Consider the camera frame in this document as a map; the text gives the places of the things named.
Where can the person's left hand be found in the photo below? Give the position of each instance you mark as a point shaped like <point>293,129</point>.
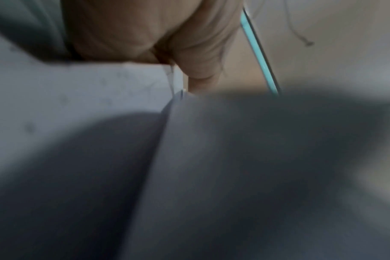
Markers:
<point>134,30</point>

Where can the paper stack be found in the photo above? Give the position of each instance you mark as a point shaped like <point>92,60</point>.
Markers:
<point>101,88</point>

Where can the grey roller blind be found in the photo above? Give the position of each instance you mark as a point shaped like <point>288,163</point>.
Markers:
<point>343,50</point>

